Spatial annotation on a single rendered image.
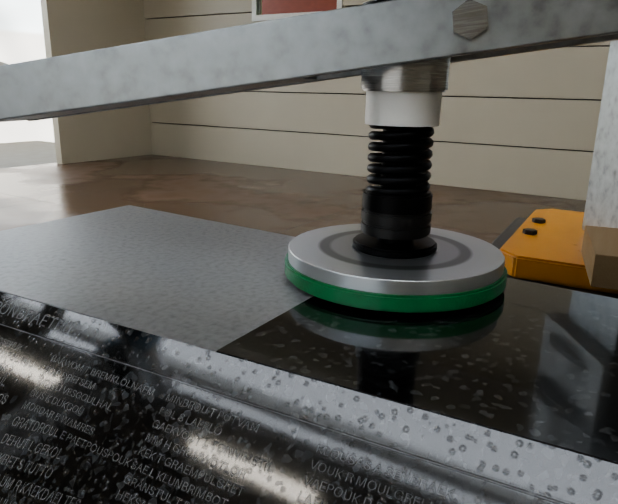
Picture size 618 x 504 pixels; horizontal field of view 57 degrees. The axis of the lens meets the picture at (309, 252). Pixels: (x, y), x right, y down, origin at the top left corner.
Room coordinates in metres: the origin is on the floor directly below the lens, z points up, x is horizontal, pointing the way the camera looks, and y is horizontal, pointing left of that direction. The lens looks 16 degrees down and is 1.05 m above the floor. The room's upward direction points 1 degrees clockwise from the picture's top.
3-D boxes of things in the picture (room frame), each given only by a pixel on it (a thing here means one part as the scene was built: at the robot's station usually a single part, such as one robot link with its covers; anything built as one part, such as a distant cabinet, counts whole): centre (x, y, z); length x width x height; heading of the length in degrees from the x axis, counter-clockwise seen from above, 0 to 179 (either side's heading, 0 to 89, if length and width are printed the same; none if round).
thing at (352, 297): (0.56, -0.09, 0.89); 0.22 x 0.22 x 0.04
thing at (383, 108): (0.56, -0.09, 1.04); 0.07 x 0.07 x 0.04
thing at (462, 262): (0.56, -0.09, 0.89); 0.21 x 0.21 x 0.01
